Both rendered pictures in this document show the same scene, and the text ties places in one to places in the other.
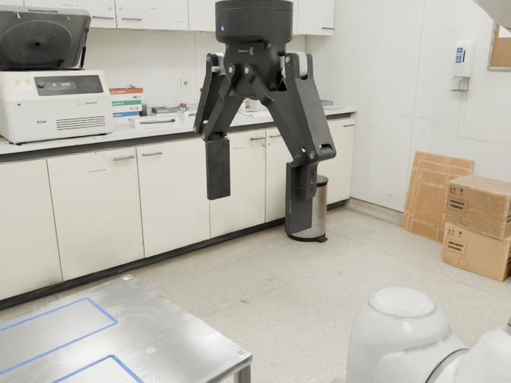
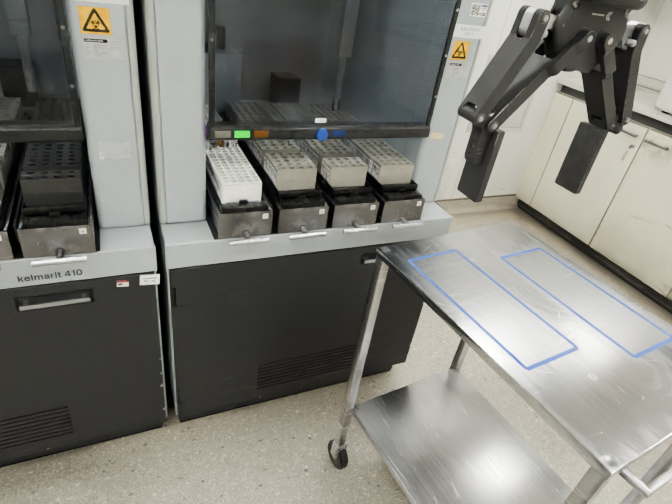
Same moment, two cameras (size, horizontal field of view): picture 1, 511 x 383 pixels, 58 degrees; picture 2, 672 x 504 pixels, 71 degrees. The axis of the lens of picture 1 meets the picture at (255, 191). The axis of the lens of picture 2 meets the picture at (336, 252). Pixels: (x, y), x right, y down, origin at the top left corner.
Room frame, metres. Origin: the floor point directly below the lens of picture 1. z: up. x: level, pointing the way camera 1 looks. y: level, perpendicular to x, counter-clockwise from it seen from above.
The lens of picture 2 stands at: (0.37, -0.48, 1.37)
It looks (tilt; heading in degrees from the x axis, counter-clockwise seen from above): 33 degrees down; 100
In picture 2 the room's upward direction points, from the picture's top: 10 degrees clockwise
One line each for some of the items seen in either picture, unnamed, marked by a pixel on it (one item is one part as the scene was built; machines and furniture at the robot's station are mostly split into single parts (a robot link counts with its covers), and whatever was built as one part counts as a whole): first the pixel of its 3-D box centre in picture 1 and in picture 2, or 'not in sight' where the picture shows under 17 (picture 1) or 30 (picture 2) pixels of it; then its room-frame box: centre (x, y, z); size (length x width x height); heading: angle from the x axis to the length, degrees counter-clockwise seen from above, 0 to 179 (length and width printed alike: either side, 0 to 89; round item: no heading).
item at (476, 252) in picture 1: (482, 245); not in sight; (2.78, -1.50, 0.14); 0.41 x 0.31 x 0.28; 43
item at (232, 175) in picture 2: not in sight; (228, 170); (-0.14, 0.60, 0.83); 0.30 x 0.10 x 0.06; 129
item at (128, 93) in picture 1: (124, 92); not in sight; (3.16, 0.89, 1.10); 0.24 x 0.13 x 0.10; 128
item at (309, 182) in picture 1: (314, 172); (472, 135); (0.40, -0.05, 1.25); 0.03 x 0.01 x 0.05; 39
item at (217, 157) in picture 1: (218, 169); (579, 158); (0.52, 0.04, 1.22); 0.03 x 0.01 x 0.07; 129
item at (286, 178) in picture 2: not in sight; (295, 178); (0.04, 0.61, 0.85); 0.12 x 0.02 x 0.06; 40
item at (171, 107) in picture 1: (169, 109); not in sight; (3.32, 0.62, 0.97); 0.24 x 0.12 x 0.13; 118
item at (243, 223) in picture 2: not in sight; (218, 168); (-0.23, 0.70, 0.78); 0.73 x 0.14 x 0.09; 129
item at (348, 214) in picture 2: not in sight; (313, 164); (0.01, 0.89, 0.78); 0.73 x 0.14 x 0.09; 129
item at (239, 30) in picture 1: (254, 51); (590, 12); (0.47, 0.00, 1.36); 0.08 x 0.07 x 0.09; 39
